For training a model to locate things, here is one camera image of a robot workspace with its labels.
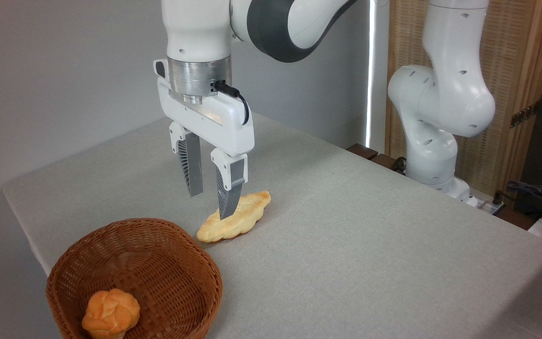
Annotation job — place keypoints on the dark brown wooden block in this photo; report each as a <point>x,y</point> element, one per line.
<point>386,161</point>
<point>362,150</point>

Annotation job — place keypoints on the metal screen hinge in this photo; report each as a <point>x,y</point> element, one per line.
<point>524,114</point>

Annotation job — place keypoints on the brown wicker basket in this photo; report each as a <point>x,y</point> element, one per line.
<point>158,268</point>

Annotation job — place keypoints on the long braided bread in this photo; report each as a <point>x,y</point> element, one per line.
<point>247,214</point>

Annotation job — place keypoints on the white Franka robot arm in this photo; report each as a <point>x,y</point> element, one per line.
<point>440,94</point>

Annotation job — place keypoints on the grey tablecloth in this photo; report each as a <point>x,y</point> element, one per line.
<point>370,245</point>

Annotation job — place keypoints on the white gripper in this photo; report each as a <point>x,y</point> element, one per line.
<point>214,122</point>

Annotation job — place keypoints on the round knotted bread roll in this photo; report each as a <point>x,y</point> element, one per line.
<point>111,313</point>

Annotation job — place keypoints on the wooden rattan folding screen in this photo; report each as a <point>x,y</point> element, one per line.
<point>515,56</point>

